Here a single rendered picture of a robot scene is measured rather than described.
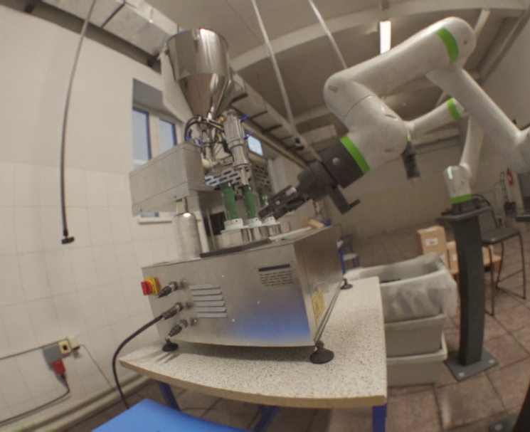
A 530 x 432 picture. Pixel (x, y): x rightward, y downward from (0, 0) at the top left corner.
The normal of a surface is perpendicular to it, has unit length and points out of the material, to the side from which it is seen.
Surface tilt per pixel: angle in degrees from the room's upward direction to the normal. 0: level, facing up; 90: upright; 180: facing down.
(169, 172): 90
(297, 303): 90
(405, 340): 96
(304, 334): 90
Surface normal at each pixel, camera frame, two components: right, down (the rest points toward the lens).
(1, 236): 0.89, -0.22
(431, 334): -0.51, 0.15
